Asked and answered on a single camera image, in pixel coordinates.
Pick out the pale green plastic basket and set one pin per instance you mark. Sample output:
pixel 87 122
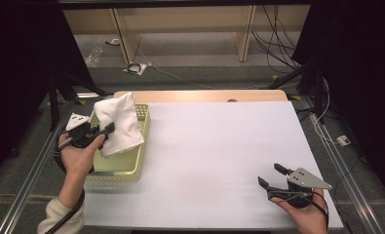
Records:
pixel 131 162

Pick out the light wooden desk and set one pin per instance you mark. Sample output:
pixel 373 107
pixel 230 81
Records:
pixel 186 19

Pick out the white baby shirt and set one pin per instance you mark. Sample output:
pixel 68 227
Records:
pixel 122 123

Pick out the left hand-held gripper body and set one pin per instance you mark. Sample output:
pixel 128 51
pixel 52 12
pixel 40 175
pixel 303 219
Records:
pixel 77 121

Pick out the person's left hand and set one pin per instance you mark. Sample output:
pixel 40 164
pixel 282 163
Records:
pixel 78 159

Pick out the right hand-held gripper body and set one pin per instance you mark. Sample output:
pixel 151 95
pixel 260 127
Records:
pixel 305 178

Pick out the clear plastic bag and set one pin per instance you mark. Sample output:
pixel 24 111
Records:
pixel 94 58

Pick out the aluminium floor rail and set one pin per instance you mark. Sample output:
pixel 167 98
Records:
pixel 342 169
pixel 27 185

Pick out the person's right hand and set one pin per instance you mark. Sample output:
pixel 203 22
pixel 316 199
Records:
pixel 307 217

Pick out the black metal stand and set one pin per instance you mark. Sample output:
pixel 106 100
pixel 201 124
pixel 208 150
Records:
pixel 54 104
pixel 317 97

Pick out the white power adapter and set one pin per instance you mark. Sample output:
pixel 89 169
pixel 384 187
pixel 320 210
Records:
pixel 343 140

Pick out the white table mat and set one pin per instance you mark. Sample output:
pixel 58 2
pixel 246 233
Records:
pixel 212 146

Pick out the black curtain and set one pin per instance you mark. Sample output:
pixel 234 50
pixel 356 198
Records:
pixel 21 65
pixel 359 65

